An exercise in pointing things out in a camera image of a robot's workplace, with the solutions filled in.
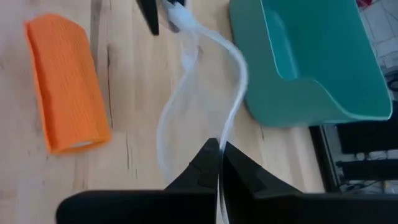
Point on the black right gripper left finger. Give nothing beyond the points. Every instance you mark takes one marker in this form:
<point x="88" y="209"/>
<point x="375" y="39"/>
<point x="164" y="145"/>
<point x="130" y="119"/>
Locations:
<point x="174" y="205"/>

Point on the black aluminium table frame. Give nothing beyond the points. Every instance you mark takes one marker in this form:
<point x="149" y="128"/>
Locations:
<point x="323" y="161"/>

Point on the teal plastic basket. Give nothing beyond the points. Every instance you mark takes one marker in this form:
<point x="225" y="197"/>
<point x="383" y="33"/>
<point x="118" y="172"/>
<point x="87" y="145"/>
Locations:
<point x="326" y="62"/>

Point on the orange elastic bandage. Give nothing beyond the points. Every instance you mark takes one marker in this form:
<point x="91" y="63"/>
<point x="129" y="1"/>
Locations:
<point x="66" y="84"/>

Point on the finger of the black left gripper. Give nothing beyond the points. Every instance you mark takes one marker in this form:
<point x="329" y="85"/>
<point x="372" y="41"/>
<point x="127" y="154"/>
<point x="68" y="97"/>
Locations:
<point x="179" y="2"/>
<point x="150" y="15"/>

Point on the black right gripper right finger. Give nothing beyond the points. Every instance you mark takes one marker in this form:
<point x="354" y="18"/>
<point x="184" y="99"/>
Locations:
<point x="264" y="205"/>

